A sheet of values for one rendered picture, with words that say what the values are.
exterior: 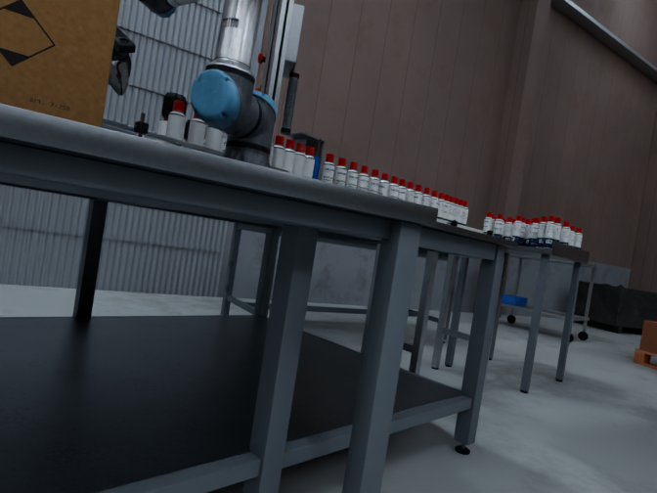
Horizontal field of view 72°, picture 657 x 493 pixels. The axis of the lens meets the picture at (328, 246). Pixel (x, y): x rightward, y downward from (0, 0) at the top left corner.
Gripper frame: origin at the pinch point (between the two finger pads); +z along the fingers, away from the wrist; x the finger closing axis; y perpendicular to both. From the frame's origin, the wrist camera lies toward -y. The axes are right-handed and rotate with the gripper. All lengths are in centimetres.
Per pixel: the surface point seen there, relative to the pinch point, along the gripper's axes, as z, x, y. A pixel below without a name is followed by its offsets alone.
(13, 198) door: 77, -30, 280
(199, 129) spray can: 13.3, -19.2, -7.4
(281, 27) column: -15, -46, -21
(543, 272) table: 119, -201, -67
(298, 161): 30, -58, -12
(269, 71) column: -2.5, -39.7, -20.3
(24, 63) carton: -6, 37, -45
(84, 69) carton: -5, 28, -47
